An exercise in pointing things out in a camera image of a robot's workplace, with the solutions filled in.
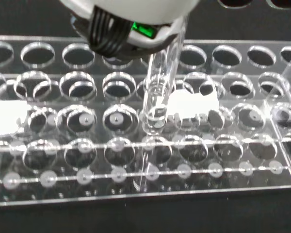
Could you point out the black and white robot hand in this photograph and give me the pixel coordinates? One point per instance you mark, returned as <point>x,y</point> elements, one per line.
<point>126,9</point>

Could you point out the clear acrylic test tube rack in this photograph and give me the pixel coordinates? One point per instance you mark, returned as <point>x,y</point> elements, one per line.
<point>232,155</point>

